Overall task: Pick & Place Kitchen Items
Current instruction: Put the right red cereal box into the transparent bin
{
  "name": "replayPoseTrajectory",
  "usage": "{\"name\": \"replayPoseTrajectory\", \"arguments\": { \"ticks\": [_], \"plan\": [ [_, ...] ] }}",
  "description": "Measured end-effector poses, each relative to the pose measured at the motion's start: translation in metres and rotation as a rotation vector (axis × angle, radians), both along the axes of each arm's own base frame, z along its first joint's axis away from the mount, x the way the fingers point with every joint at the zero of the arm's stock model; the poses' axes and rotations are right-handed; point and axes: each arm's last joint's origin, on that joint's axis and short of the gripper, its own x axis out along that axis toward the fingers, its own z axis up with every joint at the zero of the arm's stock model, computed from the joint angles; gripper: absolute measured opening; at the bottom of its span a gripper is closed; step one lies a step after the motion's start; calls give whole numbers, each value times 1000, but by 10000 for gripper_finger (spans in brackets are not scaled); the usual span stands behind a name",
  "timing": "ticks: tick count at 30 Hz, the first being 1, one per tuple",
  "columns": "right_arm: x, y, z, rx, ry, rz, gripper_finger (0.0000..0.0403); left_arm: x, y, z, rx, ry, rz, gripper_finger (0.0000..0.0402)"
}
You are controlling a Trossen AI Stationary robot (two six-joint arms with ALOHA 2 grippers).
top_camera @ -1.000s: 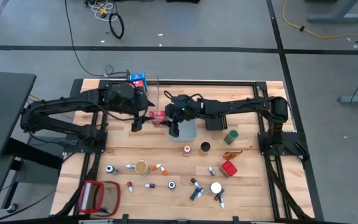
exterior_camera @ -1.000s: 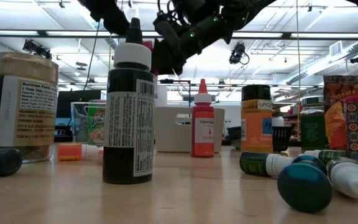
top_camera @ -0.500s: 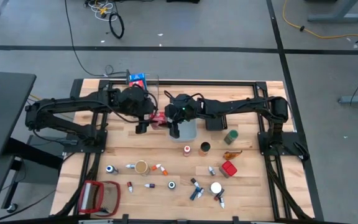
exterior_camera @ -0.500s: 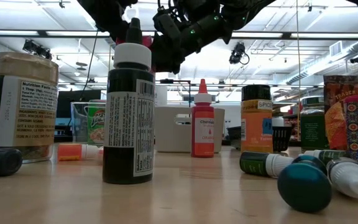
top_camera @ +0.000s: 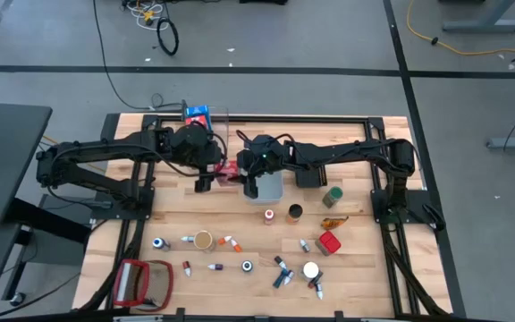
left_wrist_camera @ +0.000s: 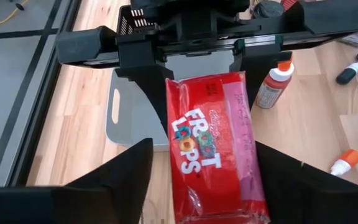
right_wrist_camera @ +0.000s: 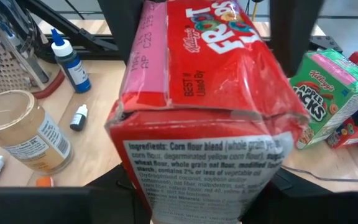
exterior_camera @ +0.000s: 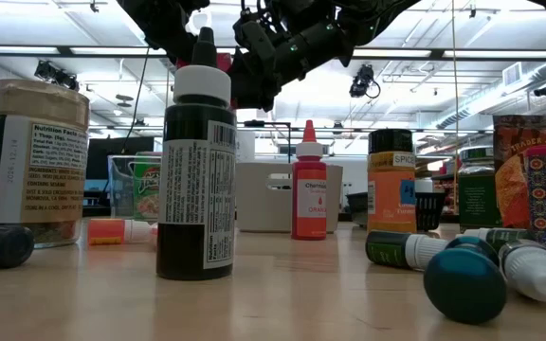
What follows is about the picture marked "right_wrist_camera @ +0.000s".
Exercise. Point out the orange dropper bottle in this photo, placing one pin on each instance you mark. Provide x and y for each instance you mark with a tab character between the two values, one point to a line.
44	182

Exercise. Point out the tan-lid spice jar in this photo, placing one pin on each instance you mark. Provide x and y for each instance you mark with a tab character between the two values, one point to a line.
26	140

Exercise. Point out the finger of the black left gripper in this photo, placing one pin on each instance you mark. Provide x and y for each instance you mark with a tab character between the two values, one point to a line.
121	21
297	28

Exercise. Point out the green Apple Jacks box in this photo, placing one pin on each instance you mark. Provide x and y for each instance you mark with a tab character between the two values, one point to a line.
322	99

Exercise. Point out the blue ink bottle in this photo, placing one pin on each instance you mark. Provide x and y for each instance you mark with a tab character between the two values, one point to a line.
73	68

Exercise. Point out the dark dropper bottle white cap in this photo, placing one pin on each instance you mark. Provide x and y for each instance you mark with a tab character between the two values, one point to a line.
79	119

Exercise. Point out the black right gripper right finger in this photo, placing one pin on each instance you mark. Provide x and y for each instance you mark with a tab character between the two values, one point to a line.
291	205

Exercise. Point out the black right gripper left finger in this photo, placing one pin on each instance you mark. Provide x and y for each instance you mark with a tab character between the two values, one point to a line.
113	202

